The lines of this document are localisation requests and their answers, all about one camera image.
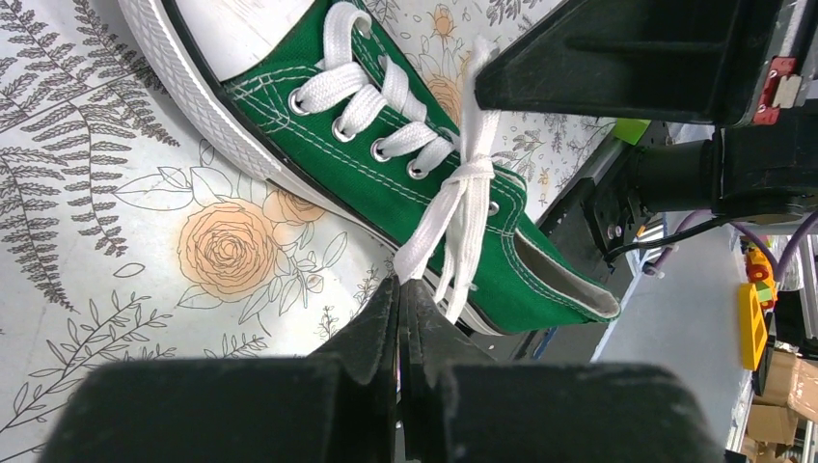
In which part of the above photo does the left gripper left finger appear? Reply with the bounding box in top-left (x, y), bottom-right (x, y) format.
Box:
top-left (41, 279), bottom-right (399, 462)

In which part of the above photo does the floral patterned table mat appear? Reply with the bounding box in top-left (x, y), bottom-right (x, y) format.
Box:
top-left (1, 1), bottom-right (612, 462)

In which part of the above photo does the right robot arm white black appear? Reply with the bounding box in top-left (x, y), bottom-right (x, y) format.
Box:
top-left (476, 1), bottom-right (817, 223)

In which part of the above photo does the yellow plastic part off table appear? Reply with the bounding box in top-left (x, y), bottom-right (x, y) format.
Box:
top-left (737, 243), bottom-right (777, 370)

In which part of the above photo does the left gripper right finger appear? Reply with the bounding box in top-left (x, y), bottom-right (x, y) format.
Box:
top-left (398, 282), bottom-right (724, 462)

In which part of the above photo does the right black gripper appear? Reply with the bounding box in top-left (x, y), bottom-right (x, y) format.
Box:
top-left (476, 0), bottom-right (817, 126)

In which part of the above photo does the lime green block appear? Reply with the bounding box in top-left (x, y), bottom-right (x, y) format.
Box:
top-left (612, 118), bottom-right (651, 146)

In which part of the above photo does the white shoelace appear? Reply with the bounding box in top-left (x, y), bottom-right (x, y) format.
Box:
top-left (288, 2), bottom-right (499, 322)

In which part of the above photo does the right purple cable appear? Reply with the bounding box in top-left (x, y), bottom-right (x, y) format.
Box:
top-left (641, 207), bottom-right (818, 283)

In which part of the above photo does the cardboard box off table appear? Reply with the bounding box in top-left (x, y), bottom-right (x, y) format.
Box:
top-left (743, 350), bottom-right (817, 462)

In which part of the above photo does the green white sneaker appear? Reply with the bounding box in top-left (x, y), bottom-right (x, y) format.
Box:
top-left (120, 1), bottom-right (621, 336)

